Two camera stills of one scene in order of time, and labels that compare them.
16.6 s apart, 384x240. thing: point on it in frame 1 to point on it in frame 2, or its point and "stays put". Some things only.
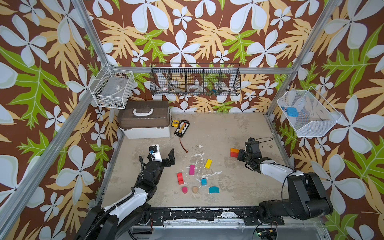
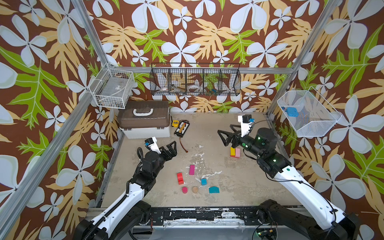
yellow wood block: [208, 163] to [232, 151]
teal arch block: [214, 189] stays put
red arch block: [180, 178] stays put
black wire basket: [195, 79] stays put
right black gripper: [243, 154] to [235, 139]
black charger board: [183, 125] stays put
